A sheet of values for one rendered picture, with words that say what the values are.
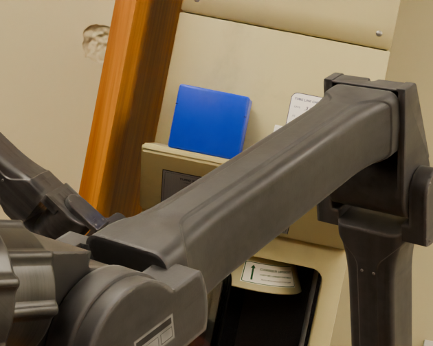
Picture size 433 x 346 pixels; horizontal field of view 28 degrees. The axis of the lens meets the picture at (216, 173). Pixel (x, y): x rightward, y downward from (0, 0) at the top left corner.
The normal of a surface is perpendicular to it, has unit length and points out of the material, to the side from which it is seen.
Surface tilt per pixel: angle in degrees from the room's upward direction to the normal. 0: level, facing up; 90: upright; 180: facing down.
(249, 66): 90
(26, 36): 90
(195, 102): 90
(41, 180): 36
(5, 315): 90
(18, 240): 25
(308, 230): 135
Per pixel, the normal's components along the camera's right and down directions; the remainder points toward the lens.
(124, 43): -0.07, 0.04
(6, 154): 0.57, -0.71
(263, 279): 0.26, -0.31
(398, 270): 0.79, 0.29
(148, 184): -0.19, 0.72
